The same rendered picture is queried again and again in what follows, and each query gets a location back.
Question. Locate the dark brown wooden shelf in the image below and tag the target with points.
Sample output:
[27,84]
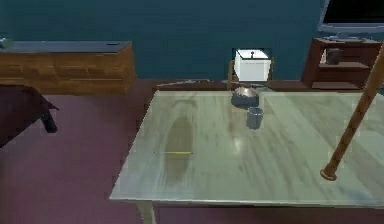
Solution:
[343,66]

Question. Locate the grey blue cup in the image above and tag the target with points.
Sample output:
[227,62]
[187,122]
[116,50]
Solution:
[254,118]

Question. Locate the brown wooden baseball bat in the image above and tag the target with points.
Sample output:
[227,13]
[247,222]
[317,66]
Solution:
[357,113]

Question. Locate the black television set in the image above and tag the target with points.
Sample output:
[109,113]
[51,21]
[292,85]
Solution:
[354,16]

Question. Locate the brown wooden chest of drawers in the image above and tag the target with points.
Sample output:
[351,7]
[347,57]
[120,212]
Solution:
[66,70]

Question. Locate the white box on wooden stand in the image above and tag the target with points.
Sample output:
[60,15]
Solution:
[252,66]

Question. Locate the dark grey box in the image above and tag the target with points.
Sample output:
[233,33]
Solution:
[333,56]

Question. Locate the grey metal bowl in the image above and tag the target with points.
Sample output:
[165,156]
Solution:
[245,96]

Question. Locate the yellow pencil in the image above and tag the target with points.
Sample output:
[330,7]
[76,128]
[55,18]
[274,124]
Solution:
[174,153]

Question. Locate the small green grey object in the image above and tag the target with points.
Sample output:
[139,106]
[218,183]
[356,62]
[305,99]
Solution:
[4,42]

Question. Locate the pale green wooden table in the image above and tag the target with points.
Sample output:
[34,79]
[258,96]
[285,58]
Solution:
[233,160]

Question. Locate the dark maroon sofa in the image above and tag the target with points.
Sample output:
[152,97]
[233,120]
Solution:
[20,106]

